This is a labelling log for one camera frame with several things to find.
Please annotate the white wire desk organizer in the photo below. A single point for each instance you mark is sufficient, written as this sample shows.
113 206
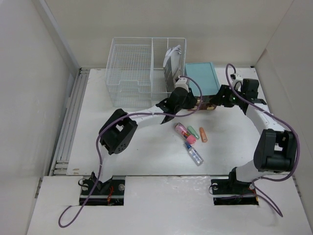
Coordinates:
134 72

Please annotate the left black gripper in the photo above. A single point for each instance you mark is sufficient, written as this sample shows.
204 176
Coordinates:
191 100

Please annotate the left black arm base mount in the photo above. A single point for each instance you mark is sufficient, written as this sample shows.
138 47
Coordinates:
110 193

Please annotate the pink marker tube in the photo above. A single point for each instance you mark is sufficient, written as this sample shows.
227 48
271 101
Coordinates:
183 132

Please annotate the aluminium rail frame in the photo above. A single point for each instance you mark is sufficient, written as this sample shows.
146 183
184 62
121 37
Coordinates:
61 155

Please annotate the grey white manual booklet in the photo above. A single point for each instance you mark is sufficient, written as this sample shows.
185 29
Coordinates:
171 66

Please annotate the orange highlighter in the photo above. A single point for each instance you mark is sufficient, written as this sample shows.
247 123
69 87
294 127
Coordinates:
203 135

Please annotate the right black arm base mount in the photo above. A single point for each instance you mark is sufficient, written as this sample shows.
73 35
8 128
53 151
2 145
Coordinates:
227 191

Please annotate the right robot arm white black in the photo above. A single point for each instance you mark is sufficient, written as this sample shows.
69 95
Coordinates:
277 148

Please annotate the green highlighter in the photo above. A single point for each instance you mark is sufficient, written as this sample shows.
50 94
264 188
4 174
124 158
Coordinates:
193 132

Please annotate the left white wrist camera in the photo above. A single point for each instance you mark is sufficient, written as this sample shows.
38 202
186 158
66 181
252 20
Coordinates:
182 82

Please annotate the teal orange drawer box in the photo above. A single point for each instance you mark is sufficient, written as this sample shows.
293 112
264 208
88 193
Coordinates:
205 76

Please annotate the clear bottle blue cap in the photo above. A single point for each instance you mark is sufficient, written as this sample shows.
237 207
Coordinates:
195 156

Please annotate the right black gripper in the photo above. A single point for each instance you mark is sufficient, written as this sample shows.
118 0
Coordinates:
218 99

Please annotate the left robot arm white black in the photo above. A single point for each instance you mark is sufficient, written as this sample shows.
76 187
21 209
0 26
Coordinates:
118 131

